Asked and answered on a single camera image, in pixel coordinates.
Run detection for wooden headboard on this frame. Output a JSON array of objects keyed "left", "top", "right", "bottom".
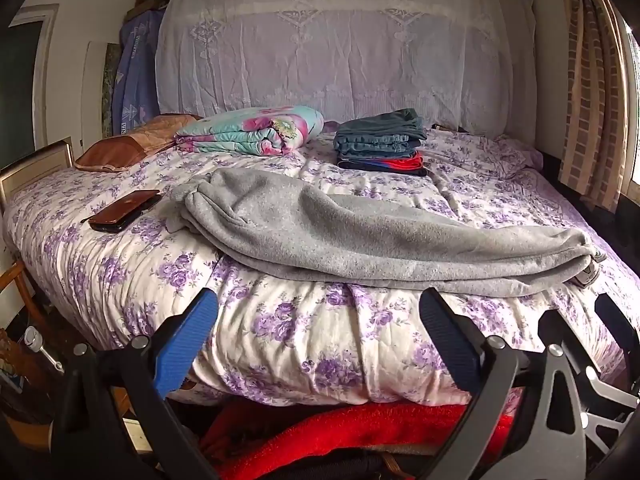
[{"left": 0, "top": 140, "right": 77, "bottom": 217}]

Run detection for silver metal handle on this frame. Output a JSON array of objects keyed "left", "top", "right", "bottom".
[{"left": 24, "top": 326, "right": 67, "bottom": 375}]

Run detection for wooden chair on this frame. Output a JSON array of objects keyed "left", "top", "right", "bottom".
[{"left": 0, "top": 259, "right": 57, "bottom": 343}]

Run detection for red blanket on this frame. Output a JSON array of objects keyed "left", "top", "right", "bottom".
[{"left": 200, "top": 399, "right": 516, "bottom": 480}]

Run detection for blue patterned cloth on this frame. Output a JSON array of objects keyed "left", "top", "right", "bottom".
[{"left": 111, "top": 10, "right": 168, "bottom": 136}]

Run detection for folded dark teal pants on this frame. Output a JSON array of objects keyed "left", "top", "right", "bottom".
[{"left": 334, "top": 108, "right": 430, "bottom": 158}]

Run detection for folded teal pink floral blanket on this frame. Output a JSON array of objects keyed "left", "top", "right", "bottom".
[{"left": 175, "top": 105, "right": 326, "bottom": 157}]

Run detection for dark blue clothes pile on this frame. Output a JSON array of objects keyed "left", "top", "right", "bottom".
[{"left": 336, "top": 154, "right": 430, "bottom": 178}]

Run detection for dark patterned cloth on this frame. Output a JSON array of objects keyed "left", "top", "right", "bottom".
[{"left": 101, "top": 44, "right": 122, "bottom": 137}]

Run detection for window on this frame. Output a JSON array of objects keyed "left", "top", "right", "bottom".
[{"left": 620, "top": 25, "right": 640, "bottom": 188}]

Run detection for white framed glass door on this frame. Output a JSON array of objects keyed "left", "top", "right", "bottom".
[{"left": 0, "top": 4, "right": 61, "bottom": 157}]

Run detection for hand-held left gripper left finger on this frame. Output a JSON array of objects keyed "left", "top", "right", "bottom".
[{"left": 50, "top": 287, "right": 221, "bottom": 480}]

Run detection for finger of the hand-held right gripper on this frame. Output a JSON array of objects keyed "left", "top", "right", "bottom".
[
  {"left": 537, "top": 307, "right": 603, "bottom": 378},
  {"left": 594, "top": 292, "right": 640, "bottom": 363}
]

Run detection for grey pants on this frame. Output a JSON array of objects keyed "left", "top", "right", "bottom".
[{"left": 167, "top": 166, "right": 608, "bottom": 297}]

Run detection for beige checked curtain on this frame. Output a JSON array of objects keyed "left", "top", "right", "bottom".
[{"left": 556, "top": 0, "right": 635, "bottom": 212}]

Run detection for purple floral pillow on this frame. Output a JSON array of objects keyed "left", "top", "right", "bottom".
[{"left": 434, "top": 130, "right": 544, "bottom": 182}]

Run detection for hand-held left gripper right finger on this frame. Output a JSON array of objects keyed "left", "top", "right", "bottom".
[{"left": 419, "top": 287, "right": 588, "bottom": 480}]

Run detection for white lace cloth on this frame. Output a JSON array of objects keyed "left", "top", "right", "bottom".
[{"left": 155, "top": 0, "right": 538, "bottom": 138}]

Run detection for brown pillow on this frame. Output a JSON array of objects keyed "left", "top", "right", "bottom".
[{"left": 75, "top": 114, "right": 202, "bottom": 173}]

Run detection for purple floral bedspread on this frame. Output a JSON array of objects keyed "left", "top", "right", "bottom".
[{"left": 0, "top": 127, "right": 640, "bottom": 407}]

